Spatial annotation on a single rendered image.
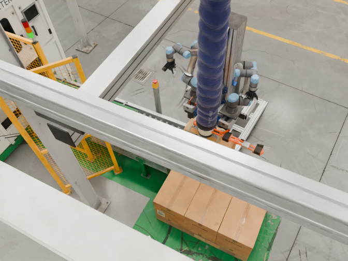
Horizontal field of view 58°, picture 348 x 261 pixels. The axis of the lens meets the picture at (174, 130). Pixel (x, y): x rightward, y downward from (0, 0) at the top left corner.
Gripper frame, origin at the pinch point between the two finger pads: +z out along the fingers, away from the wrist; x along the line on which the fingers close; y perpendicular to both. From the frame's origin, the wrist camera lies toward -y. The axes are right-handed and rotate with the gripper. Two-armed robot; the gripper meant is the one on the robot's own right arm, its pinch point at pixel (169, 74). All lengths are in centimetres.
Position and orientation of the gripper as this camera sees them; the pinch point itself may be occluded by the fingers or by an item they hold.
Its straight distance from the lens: 357.9
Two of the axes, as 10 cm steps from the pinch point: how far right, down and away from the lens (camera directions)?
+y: 7.6, -5.4, 3.5
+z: 0.5, 5.9, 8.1
